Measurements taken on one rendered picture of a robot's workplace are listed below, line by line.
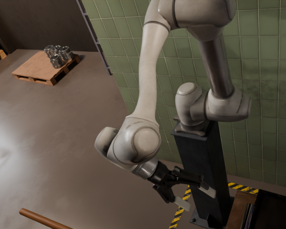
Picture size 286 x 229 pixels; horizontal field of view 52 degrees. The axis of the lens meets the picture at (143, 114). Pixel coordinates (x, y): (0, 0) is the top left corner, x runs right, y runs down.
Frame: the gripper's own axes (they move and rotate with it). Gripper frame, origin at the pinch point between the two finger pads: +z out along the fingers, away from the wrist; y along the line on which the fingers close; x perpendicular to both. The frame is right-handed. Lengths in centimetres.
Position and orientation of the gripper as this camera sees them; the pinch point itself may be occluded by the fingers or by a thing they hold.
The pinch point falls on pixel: (199, 200)
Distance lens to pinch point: 108.0
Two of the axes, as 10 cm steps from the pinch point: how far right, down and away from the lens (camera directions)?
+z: 8.2, 5.5, 1.6
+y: -5.0, 5.5, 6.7
